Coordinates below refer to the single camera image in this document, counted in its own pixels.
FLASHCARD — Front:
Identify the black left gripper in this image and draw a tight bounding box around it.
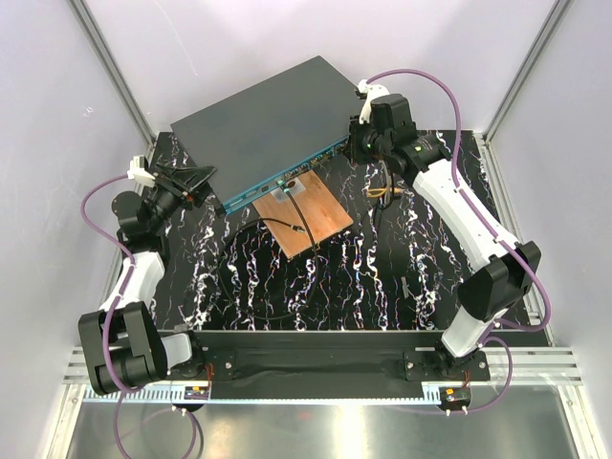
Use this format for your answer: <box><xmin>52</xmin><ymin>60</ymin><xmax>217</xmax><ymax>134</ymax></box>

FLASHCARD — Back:
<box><xmin>148</xmin><ymin>164</ymin><xmax>219</xmax><ymax>232</ymax></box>

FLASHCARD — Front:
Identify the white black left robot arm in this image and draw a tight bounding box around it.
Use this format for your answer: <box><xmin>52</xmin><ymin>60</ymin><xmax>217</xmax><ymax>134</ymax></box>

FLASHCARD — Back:
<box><xmin>77</xmin><ymin>156</ymin><xmax>216</xmax><ymax>396</ymax></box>

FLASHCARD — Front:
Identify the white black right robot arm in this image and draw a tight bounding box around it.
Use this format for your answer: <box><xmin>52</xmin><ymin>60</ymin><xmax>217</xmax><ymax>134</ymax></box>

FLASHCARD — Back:
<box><xmin>347</xmin><ymin>85</ymin><xmax>541</xmax><ymax>380</ymax></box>

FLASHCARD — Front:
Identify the wooden board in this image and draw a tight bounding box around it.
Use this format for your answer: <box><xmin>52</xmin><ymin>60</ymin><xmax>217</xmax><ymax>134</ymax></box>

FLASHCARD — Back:
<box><xmin>252</xmin><ymin>171</ymin><xmax>353</xmax><ymax>259</ymax></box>

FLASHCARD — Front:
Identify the left orange connector block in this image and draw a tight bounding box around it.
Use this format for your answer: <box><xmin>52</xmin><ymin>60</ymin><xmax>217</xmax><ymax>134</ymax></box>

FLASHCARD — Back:
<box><xmin>186</xmin><ymin>385</ymin><xmax>210</xmax><ymax>400</ymax></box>

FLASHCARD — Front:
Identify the orange connector block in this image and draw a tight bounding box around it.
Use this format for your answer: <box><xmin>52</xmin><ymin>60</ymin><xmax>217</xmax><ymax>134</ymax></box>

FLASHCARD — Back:
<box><xmin>186</xmin><ymin>385</ymin><xmax>210</xmax><ymax>400</ymax></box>
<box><xmin>443</xmin><ymin>386</ymin><xmax>471</xmax><ymax>403</ymax></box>

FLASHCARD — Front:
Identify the right orange connector block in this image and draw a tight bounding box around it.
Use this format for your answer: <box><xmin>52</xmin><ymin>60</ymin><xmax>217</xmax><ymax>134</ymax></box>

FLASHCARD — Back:
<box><xmin>443</xmin><ymin>386</ymin><xmax>471</xmax><ymax>403</ymax></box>

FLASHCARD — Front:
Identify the grey ethernet cable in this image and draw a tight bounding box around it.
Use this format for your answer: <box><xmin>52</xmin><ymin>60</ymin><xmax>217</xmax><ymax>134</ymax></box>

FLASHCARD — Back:
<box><xmin>377</xmin><ymin>162</ymin><xmax>403</xmax><ymax>211</ymax></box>

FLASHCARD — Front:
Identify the yellow ethernet cable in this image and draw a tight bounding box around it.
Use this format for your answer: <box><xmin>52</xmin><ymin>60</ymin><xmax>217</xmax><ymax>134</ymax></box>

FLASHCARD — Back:
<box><xmin>366</xmin><ymin>162</ymin><xmax>400</xmax><ymax>200</ymax></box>

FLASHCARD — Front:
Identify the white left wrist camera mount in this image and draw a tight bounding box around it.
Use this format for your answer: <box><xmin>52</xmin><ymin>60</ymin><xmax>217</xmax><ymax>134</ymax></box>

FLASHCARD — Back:
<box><xmin>126</xmin><ymin>155</ymin><xmax>156</xmax><ymax>187</ymax></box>

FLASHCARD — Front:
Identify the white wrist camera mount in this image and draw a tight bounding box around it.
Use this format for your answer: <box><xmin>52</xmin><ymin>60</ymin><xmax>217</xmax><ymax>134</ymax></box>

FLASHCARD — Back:
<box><xmin>357</xmin><ymin>79</ymin><xmax>389</xmax><ymax>124</ymax></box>
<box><xmin>126</xmin><ymin>155</ymin><xmax>156</xmax><ymax>187</ymax></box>

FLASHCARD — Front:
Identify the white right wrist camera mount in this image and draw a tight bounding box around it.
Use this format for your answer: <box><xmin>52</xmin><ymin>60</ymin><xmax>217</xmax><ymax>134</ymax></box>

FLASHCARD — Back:
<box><xmin>357</xmin><ymin>79</ymin><xmax>389</xmax><ymax>124</ymax></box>

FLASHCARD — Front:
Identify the dark grey network switch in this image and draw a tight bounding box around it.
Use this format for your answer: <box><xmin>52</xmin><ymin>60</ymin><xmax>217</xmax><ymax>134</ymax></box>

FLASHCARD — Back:
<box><xmin>171</xmin><ymin>56</ymin><xmax>362</xmax><ymax>214</ymax></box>

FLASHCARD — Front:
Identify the black fibre cable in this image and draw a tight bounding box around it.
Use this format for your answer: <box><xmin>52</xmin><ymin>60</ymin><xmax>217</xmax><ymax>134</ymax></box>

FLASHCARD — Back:
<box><xmin>217</xmin><ymin>188</ymin><xmax>326</xmax><ymax>322</ymax></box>

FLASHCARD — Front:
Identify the left aluminium frame post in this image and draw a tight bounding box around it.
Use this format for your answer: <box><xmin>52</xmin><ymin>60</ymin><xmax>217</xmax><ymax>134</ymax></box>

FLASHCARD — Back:
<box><xmin>67</xmin><ymin>0</ymin><xmax>157</xmax><ymax>147</ymax></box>

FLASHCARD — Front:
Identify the aluminium frame post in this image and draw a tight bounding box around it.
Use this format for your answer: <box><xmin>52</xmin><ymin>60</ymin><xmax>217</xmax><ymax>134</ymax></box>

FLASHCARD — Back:
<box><xmin>67</xmin><ymin>0</ymin><xmax>157</xmax><ymax>147</ymax></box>
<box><xmin>482</xmin><ymin>0</ymin><xmax>574</xmax><ymax>143</ymax></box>

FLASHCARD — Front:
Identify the right aluminium frame post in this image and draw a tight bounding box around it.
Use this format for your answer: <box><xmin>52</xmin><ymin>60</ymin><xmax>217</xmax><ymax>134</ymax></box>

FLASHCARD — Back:
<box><xmin>482</xmin><ymin>0</ymin><xmax>574</xmax><ymax>143</ymax></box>

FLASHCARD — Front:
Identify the aluminium frame rail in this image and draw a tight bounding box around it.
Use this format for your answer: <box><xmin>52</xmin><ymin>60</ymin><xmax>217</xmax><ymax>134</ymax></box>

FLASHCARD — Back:
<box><xmin>61</xmin><ymin>347</ymin><xmax>582</xmax><ymax>406</ymax></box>

